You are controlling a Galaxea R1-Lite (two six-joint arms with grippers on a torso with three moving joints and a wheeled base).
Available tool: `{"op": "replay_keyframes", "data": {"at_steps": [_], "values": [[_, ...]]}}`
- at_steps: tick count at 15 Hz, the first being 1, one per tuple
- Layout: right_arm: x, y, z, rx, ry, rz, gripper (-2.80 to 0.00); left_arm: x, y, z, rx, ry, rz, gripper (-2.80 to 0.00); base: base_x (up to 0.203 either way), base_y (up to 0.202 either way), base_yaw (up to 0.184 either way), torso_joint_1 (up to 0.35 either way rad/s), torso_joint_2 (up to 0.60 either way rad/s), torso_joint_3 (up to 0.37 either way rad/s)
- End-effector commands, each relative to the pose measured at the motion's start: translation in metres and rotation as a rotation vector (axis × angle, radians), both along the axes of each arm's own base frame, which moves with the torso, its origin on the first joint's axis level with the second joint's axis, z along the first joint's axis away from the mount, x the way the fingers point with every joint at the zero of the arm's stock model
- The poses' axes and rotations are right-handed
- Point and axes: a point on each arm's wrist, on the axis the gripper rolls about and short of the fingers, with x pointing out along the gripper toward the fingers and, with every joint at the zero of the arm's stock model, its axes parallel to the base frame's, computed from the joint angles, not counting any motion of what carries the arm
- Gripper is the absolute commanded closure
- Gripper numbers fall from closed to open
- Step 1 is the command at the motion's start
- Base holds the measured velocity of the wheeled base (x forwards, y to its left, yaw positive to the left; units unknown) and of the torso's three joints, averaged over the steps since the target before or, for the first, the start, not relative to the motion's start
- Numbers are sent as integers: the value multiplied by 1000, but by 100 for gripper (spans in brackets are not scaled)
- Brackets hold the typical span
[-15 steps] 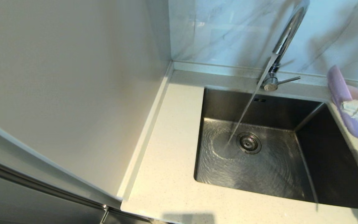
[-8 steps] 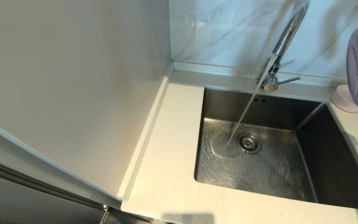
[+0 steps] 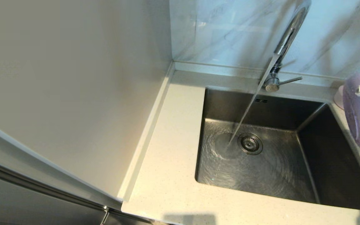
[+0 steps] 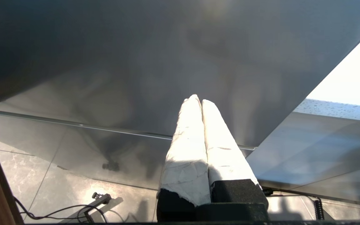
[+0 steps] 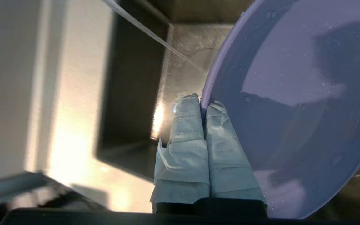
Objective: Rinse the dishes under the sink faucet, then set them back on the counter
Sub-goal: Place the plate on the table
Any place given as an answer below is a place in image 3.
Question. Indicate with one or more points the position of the chrome sink faucet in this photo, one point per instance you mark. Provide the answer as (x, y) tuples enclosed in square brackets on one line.
[(289, 34)]

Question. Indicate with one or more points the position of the stainless steel sink basin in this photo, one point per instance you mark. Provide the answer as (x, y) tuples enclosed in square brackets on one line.
[(292, 178)]

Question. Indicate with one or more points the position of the round metal drain strainer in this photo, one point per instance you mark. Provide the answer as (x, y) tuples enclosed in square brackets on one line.
[(250, 143)]

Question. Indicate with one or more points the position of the tall pale cabinet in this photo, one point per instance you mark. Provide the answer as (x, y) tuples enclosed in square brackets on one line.
[(67, 93)]

